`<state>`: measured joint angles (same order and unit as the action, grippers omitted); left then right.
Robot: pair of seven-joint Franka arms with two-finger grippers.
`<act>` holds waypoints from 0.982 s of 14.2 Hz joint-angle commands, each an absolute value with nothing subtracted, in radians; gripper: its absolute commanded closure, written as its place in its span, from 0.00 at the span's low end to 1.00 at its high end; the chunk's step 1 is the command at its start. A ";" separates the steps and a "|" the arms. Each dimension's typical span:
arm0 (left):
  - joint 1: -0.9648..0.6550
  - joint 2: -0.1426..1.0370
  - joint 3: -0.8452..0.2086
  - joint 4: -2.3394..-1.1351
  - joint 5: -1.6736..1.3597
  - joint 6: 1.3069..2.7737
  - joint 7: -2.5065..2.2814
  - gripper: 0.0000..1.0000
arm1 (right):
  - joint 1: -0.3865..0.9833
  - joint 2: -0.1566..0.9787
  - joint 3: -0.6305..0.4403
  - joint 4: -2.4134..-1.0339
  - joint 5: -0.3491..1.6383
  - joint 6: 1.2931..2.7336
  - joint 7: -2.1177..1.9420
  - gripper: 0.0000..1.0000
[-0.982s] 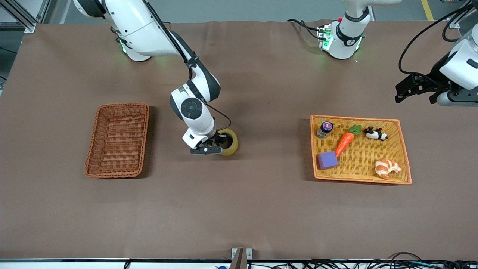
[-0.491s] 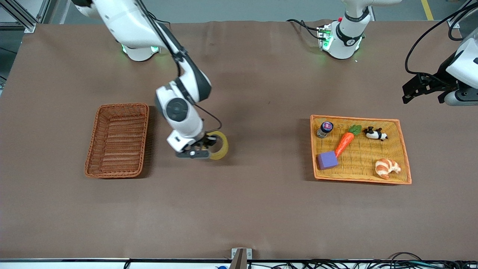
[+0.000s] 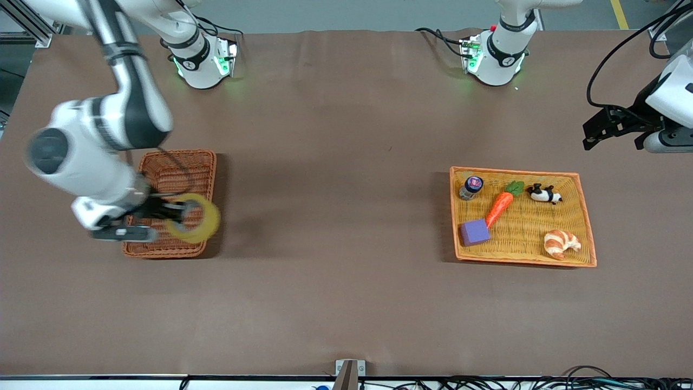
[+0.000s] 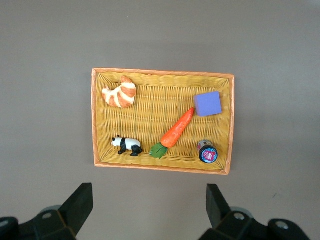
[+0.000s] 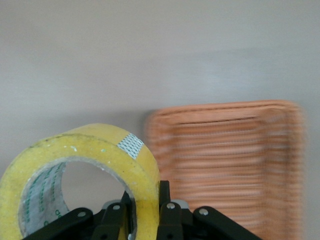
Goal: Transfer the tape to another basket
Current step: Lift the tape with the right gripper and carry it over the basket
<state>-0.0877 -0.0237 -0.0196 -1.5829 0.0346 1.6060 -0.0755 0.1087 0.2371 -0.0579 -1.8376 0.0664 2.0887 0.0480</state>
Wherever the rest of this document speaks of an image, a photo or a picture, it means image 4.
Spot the toy croissant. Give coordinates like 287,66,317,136
101,75,138,109

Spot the yellow wicker basket orange rim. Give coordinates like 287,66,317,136
90,67,236,176

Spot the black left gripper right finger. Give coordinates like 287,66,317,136
198,183,311,240

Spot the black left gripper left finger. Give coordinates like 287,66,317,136
0,182,94,240

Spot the purple foam cube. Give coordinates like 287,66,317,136
193,91,223,118

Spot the toy panda figure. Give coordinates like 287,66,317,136
110,135,144,157

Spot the small jar blue lid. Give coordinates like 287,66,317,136
196,139,219,165

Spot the orange toy carrot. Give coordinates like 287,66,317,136
149,107,195,160

